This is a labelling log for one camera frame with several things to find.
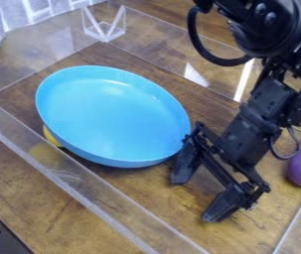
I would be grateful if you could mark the clear acrylic wall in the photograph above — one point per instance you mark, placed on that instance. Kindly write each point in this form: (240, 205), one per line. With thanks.
(161, 43)
(148, 231)

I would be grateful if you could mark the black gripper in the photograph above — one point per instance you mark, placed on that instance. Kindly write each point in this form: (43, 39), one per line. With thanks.
(230, 155)

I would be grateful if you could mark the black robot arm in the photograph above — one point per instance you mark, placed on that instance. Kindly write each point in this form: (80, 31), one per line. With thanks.
(267, 30)

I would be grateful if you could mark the white patterned curtain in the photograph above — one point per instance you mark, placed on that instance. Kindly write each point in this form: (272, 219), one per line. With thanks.
(21, 13)

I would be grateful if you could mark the clear acrylic back wall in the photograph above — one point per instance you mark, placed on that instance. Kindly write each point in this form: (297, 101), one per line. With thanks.
(161, 43)

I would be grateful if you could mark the yellow toy lemon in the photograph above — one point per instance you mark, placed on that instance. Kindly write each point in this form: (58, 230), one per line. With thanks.
(50, 137)

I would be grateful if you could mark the blue plastic plate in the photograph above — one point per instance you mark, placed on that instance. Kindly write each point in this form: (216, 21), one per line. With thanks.
(112, 116)

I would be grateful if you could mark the clear acrylic front wall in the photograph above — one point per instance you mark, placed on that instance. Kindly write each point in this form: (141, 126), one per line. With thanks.
(148, 231)

